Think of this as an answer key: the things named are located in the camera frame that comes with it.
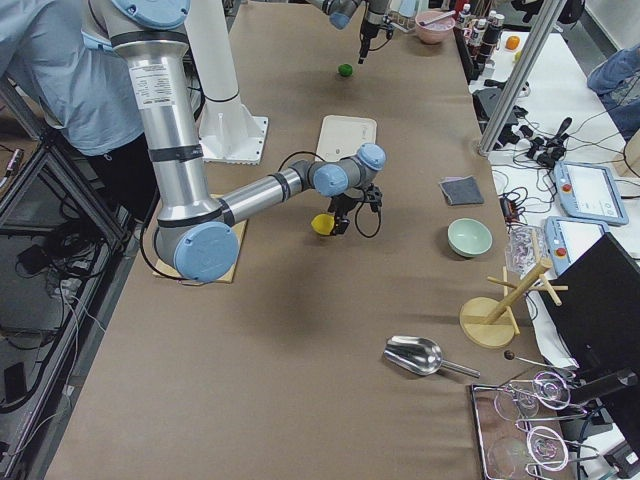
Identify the clear plastic container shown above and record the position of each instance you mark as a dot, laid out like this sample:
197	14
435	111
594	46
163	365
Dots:
520	252

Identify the wooden cutting board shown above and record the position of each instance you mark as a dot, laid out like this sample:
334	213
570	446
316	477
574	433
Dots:
204	250

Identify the orange fruit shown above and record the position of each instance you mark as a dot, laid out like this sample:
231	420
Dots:
512	43

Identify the green lime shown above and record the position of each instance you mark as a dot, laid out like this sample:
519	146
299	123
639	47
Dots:
345	70

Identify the teach pendant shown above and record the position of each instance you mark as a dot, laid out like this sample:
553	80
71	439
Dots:
569	238
588	191

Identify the white rabbit tray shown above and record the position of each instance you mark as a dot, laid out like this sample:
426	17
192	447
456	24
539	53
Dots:
341	136

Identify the pink bowl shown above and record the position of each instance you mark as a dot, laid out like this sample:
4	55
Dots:
433	27

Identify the wooden mug tree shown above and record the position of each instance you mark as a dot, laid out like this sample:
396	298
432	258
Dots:
490	323

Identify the green bowl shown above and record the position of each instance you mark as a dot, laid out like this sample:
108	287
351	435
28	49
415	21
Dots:
469	238

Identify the yellow lemon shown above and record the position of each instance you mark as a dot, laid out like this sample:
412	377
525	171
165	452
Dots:
323	224

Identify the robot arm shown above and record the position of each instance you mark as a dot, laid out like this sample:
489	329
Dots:
184	81
340	13

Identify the person in blue shirt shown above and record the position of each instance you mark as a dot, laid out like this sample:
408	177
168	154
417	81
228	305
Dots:
85	94

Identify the aluminium frame post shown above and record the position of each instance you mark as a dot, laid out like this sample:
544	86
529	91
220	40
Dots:
548	14

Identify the grey folded cloth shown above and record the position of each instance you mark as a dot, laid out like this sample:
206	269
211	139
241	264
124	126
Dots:
459	191

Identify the upper teach pendant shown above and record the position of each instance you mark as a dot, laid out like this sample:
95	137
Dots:
588	191

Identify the black monitor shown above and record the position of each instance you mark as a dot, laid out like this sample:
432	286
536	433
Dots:
598	320

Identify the lower teach pendant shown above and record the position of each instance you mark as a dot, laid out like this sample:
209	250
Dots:
569	238

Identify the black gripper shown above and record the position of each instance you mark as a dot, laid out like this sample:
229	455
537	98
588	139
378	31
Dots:
367	26
341	209

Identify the glass tray with rack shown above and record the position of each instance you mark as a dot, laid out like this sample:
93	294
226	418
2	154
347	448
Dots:
518	429

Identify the metal scoop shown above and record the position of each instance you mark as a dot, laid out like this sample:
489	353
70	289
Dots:
421	356

